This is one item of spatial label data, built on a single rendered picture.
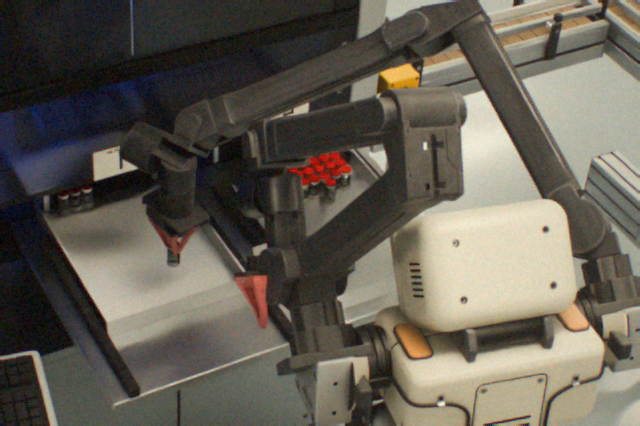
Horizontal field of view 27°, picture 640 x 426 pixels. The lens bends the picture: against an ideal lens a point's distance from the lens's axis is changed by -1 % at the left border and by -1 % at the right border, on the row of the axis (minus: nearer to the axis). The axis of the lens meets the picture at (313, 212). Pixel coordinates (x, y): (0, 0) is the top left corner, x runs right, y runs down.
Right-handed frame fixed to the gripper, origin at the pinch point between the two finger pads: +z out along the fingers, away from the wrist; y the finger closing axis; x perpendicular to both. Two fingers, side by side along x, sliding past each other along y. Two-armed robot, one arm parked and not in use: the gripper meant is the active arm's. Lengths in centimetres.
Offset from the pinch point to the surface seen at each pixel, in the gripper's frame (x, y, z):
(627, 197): -124, -18, 45
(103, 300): 11.8, 3.6, 9.1
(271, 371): -35, 6, 66
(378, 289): -25.2, -24.8, 5.5
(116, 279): 7.0, 6.4, 9.3
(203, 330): 3.0, -12.3, 8.1
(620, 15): -129, 1, 5
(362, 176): -46.1, -0.1, 9.0
